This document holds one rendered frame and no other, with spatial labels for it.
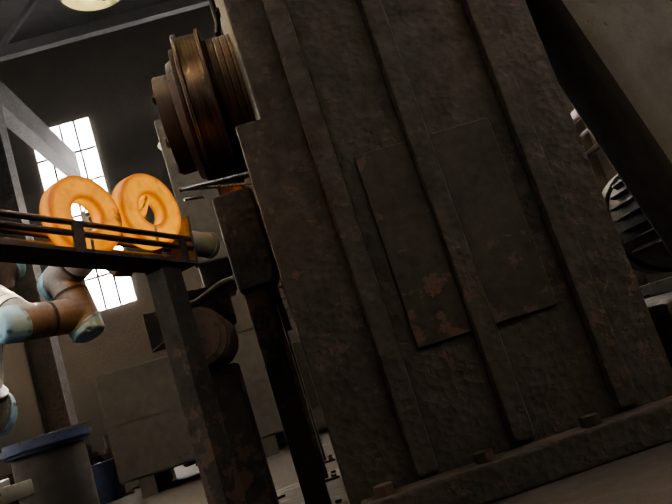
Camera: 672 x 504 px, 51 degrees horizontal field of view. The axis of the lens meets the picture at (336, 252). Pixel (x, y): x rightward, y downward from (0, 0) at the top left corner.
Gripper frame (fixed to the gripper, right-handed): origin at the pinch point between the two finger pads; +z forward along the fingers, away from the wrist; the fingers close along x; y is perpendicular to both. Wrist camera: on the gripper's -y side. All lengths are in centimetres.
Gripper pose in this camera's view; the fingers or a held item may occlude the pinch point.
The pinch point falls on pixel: (144, 202)
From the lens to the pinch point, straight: 148.0
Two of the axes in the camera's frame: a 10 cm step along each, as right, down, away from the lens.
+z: 6.9, -5.8, -4.3
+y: -5.0, -8.2, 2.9
